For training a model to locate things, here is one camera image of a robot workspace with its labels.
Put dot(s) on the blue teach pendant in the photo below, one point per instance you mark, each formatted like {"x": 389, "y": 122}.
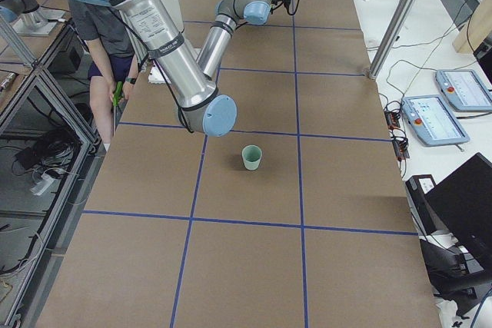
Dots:
{"x": 464, "y": 90}
{"x": 433, "y": 121}

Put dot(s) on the near blue teach pendant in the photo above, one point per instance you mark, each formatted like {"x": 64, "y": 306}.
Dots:
{"x": 433, "y": 121}

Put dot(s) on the white power strip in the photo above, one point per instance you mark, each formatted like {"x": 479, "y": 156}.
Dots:
{"x": 46, "y": 181}

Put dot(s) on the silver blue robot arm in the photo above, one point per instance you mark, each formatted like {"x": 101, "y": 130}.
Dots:
{"x": 201, "y": 107}

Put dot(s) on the green plastic cup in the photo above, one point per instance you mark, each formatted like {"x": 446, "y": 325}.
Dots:
{"x": 251, "y": 156}

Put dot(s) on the aluminium frame post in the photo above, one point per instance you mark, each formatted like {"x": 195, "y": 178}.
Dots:
{"x": 401, "y": 12}

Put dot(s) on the black monitor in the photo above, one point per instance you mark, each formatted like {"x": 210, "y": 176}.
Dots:
{"x": 462, "y": 201}

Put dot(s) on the far blue teach pendant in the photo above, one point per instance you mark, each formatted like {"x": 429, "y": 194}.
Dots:
{"x": 464, "y": 90}

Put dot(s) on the green handled scissors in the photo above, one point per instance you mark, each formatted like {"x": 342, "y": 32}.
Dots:
{"x": 117, "y": 94}

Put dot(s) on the seated person in grey shirt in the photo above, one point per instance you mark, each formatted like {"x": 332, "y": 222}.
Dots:
{"x": 113, "y": 60}

